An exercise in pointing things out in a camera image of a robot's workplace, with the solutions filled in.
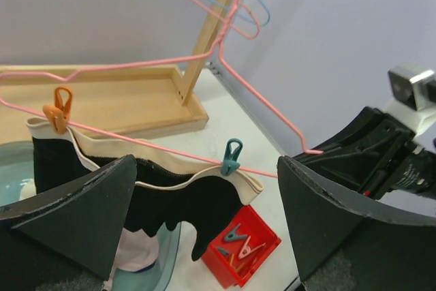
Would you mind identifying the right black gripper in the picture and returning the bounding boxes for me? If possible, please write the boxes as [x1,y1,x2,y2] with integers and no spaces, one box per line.
[295,107,435,200]

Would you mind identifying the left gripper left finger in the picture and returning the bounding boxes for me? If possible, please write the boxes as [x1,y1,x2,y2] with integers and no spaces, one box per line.
[1,155,136,290]

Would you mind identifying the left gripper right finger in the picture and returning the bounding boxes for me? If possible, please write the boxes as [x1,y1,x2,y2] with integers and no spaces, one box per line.
[277,156,435,290]

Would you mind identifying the teal clothespin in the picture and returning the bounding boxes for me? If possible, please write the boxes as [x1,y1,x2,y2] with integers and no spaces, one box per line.
[216,247,230,256]
[220,138,243,177]
[223,223,248,243]

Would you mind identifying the black underwear beige waistband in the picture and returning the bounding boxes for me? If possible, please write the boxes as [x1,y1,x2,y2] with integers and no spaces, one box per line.
[26,117,264,261]

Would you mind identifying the pink wire hanger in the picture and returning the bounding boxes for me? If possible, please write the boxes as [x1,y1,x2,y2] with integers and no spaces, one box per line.
[0,0,324,179]
[190,0,261,40]

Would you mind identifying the beige pink underwear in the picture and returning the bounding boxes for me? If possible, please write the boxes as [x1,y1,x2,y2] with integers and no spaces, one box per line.
[20,181,37,200]

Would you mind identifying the pink underwear navy trim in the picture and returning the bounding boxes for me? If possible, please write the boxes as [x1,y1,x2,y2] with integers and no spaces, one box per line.
[102,228,159,290]

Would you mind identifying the red plastic bin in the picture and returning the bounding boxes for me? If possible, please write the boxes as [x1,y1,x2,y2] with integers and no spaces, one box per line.
[202,205,281,289]

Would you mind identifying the teal plastic basin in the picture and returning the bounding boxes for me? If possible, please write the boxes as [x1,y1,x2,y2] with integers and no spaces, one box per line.
[1,141,181,291]

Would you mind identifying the wooden clothes rack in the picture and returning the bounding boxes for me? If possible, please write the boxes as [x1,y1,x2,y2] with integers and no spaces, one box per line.
[0,0,249,145]

